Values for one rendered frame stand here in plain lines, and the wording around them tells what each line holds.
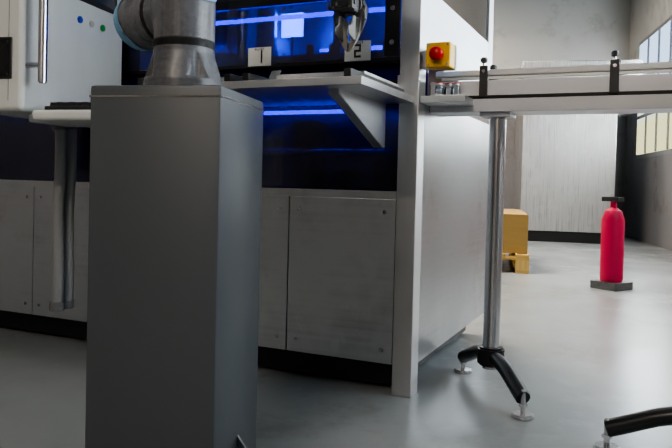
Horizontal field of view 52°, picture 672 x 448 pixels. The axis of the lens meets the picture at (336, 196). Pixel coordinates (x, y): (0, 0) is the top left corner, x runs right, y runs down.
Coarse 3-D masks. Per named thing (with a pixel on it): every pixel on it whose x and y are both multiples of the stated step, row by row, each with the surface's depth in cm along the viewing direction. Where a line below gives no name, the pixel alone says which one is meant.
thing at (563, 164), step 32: (544, 64) 775; (576, 64) 768; (544, 128) 779; (576, 128) 772; (608, 128) 766; (544, 160) 779; (576, 160) 773; (608, 160) 766; (544, 192) 780; (576, 192) 773; (608, 192) 767; (544, 224) 781; (576, 224) 774
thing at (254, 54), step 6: (252, 48) 222; (258, 48) 221; (264, 48) 220; (270, 48) 219; (252, 54) 222; (258, 54) 221; (264, 54) 220; (270, 54) 219; (252, 60) 222; (258, 60) 221; (264, 60) 220; (270, 60) 219; (252, 66) 222
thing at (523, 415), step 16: (464, 352) 224; (480, 352) 206; (496, 352) 204; (464, 368) 229; (496, 368) 199; (512, 368) 195; (512, 384) 190; (528, 400) 187; (512, 416) 186; (528, 416) 184
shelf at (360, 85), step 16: (256, 80) 175; (272, 80) 173; (288, 80) 171; (304, 80) 169; (320, 80) 168; (336, 80) 166; (352, 80) 164; (368, 80) 167; (256, 96) 194; (272, 96) 193; (288, 96) 192; (304, 96) 191; (320, 96) 190; (368, 96) 187; (384, 96) 186; (400, 96) 189
